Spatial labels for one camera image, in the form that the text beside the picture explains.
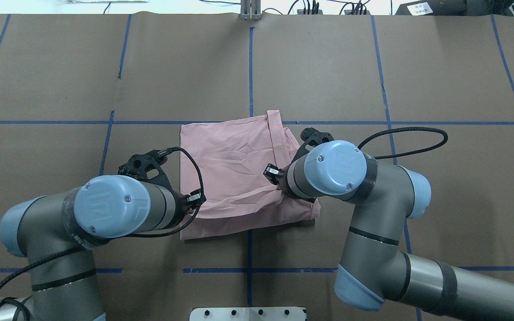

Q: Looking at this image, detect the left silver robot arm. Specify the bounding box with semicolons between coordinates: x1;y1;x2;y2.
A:
0;147;206;321

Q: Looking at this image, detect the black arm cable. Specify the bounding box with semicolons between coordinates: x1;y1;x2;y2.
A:
0;147;205;321
357;127;448;160

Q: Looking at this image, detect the pink Snoopy t-shirt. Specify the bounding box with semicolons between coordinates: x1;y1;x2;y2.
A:
180;110;321;241

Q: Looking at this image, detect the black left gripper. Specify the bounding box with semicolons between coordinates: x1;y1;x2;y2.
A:
118;151;207;228

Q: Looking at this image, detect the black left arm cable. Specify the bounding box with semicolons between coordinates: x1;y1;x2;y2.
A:
0;147;205;321

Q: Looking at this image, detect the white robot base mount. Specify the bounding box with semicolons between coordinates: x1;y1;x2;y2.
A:
189;306;308;321

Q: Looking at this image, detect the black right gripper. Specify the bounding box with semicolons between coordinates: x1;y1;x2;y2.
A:
263;128;334;203

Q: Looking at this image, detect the aluminium frame post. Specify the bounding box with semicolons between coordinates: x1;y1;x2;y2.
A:
240;0;262;21

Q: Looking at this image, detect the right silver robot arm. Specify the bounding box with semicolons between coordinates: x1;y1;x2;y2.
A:
263;127;514;321

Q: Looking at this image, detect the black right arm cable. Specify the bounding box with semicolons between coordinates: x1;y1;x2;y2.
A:
357;127;448;160

